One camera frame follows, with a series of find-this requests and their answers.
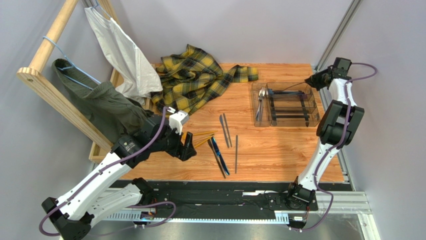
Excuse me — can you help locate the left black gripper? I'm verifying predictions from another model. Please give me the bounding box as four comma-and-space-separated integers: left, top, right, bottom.
150, 122, 197, 161

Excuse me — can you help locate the yellow plastic spoon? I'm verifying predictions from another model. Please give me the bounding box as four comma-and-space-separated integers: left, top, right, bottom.
193, 137, 212, 148
192, 130, 218, 136

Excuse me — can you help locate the blue metal knife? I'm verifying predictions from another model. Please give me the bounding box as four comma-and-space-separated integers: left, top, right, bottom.
211, 137, 230, 176

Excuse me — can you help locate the grey plastic knife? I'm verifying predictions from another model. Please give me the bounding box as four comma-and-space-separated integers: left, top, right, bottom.
234, 135, 239, 174

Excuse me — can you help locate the silver spoon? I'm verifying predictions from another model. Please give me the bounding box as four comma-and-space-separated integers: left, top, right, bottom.
257, 87, 268, 121

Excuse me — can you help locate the silver fork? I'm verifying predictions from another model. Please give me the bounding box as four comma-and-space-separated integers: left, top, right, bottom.
255, 87, 265, 121

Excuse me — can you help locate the black metal spoon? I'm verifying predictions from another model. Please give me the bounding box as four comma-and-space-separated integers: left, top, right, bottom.
270, 82, 305, 94

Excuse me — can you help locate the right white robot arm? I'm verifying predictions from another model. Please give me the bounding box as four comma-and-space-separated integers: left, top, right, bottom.
285, 57, 365, 209

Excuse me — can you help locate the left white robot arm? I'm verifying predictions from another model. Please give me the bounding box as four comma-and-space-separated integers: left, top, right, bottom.
42, 110, 197, 240

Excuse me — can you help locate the dark grey metal knife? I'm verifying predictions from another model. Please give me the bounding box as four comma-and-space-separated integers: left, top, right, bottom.
207, 138, 226, 179

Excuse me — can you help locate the gold metal spoon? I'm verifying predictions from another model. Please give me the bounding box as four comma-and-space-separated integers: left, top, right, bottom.
193, 133, 215, 142

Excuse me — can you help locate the clear plastic utensil organizer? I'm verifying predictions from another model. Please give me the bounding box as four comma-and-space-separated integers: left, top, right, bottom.
250, 82, 322, 128

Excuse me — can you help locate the yellow plaid shirt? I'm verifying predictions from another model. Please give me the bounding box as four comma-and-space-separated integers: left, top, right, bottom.
151, 44, 259, 115

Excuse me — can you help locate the olive green garment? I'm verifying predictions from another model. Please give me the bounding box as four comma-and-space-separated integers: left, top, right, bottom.
51, 58, 154, 144

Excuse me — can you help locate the white hanging garment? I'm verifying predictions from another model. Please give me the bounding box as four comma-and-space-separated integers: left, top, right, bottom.
84, 7, 163, 105

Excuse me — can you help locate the wooden clothes rack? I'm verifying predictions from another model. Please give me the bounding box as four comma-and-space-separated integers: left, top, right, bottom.
16, 0, 112, 164

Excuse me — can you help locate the light blue hanger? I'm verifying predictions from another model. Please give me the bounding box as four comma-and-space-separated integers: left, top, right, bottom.
42, 36, 101, 91

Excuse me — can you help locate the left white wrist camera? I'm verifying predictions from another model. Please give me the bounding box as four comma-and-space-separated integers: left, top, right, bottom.
167, 107, 190, 135

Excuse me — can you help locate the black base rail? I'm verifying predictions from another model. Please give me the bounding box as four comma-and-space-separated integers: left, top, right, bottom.
89, 179, 320, 231

